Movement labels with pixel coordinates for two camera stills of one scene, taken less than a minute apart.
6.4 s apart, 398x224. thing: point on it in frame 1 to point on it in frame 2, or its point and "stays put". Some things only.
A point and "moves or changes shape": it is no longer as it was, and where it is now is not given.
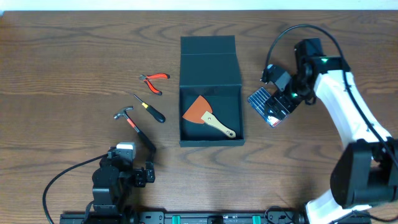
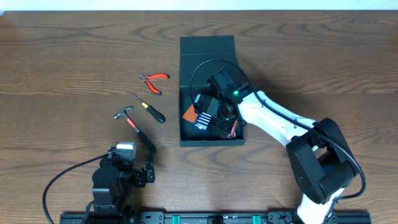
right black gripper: (280, 107) to (219, 132)
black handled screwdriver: (152, 111) stays put
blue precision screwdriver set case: (259, 99) moves or changes shape
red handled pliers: (146, 79) stays put
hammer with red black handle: (145, 139) stays put
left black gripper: (142, 175) stays put
